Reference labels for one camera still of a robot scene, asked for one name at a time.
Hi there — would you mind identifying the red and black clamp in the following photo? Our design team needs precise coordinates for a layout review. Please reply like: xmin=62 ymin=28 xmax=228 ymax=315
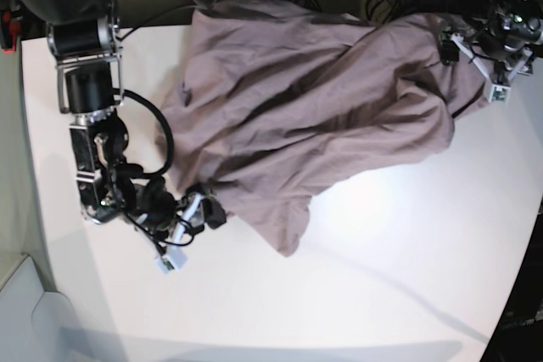
xmin=0 ymin=7 xmax=21 ymax=53

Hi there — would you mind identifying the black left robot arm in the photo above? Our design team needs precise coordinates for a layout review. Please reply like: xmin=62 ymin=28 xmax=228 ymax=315
xmin=443 ymin=0 xmax=542 ymax=74

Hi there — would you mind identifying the mauve t-shirt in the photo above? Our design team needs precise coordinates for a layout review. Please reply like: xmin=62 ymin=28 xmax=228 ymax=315
xmin=162 ymin=0 xmax=486 ymax=256

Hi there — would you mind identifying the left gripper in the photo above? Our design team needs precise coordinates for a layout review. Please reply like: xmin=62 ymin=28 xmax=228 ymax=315
xmin=439 ymin=26 xmax=530 ymax=70

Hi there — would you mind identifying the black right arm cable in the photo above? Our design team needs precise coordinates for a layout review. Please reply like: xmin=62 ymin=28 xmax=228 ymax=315
xmin=114 ymin=88 xmax=176 ymax=185

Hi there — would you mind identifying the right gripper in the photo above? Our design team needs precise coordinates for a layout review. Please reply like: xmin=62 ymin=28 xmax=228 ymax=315
xmin=127 ymin=177 xmax=227 ymax=239

